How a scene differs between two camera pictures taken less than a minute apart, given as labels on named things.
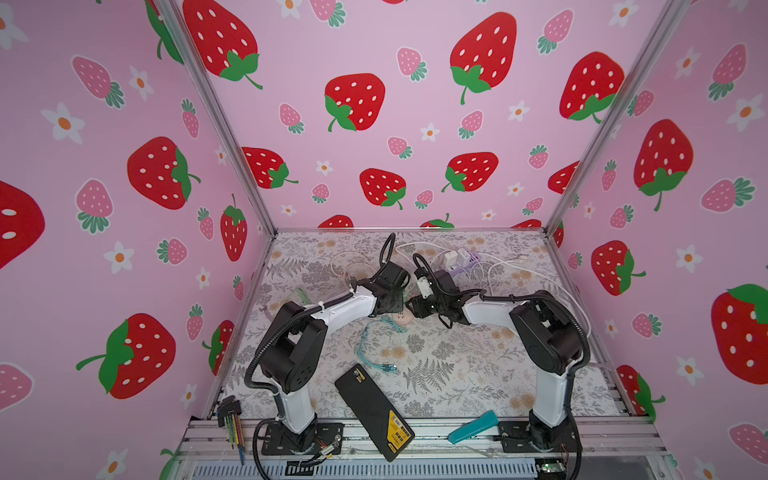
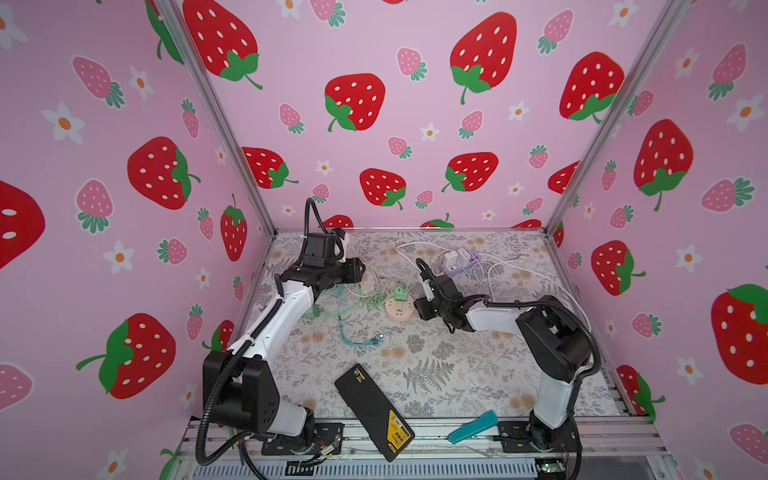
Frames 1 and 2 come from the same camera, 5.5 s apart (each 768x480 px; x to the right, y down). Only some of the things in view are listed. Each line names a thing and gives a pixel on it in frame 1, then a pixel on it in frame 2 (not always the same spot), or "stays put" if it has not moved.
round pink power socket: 403,318 stays put
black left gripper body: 396,301 -> 345,273
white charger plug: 454,258 stays put
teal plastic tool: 487,420 stays put
